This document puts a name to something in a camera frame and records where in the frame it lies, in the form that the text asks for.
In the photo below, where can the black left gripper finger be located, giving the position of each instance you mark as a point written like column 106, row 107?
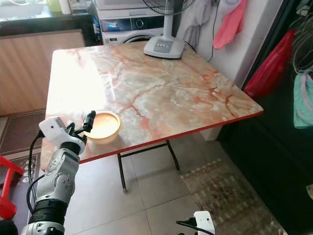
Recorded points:
column 73, row 128
column 89, row 121

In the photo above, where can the orange plastic bowl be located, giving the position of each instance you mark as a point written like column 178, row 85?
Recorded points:
column 107, row 128

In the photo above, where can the dark brown floor mat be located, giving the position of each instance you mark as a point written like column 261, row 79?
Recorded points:
column 19, row 132

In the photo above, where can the marble top folding table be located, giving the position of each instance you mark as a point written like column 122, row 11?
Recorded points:
column 151, row 88

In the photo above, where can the wooden cabinet with black counter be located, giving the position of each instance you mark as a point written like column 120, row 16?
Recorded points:
column 29, row 68

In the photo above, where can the dark printed floor mat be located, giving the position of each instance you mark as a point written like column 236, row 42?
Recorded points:
column 22, row 188

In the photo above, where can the red plastic stool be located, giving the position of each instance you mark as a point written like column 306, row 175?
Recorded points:
column 7, row 203

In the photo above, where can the white washing machine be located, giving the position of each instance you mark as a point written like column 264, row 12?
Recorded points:
column 127, row 24

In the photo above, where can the white standing fan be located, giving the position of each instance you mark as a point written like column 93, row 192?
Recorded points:
column 164, row 46

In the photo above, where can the small white bottle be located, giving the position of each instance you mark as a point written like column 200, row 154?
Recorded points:
column 65, row 6

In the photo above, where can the green cup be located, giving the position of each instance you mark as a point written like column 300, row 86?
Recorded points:
column 54, row 5

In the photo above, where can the grey hanging cloth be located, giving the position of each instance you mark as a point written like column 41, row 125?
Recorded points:
column 195, row 19

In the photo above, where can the mottled brown floor mat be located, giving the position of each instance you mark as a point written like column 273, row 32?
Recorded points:
column 225, row 196

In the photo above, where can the pink hanging cloth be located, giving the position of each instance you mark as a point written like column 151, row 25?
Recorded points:
column 230, row 24

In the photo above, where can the black tall cupboard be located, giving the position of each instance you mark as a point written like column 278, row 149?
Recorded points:
column 269, row 161

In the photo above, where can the red plastic bag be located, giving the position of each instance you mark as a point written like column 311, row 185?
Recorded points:
column 271, row 66

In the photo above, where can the teal hanging cloth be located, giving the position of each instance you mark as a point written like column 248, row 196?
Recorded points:
column 304, row 103

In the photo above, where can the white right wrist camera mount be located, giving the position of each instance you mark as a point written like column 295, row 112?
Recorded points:
column 204, row 223

